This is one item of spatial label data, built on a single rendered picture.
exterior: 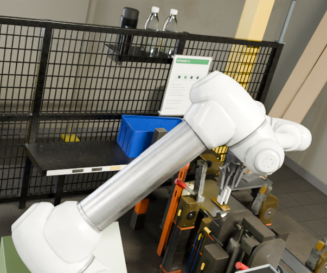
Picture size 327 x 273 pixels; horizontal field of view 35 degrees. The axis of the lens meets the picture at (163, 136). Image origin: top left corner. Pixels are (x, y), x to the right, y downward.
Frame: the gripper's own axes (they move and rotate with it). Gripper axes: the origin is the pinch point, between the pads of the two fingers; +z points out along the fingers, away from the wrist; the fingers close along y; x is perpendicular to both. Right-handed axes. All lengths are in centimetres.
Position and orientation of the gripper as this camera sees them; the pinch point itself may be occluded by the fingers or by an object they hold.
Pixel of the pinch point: (223, 195)
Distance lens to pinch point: 214.1
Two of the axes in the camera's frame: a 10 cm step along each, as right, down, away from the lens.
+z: -2.3, 8.9, 4.0
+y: 8.3, -0.3, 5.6
